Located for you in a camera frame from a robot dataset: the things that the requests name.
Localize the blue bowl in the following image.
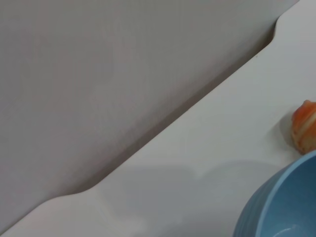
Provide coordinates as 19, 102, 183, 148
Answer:
233, 150, 316, 237

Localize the orange striped toy bread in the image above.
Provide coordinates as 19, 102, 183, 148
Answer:
291, 100, 316, 156

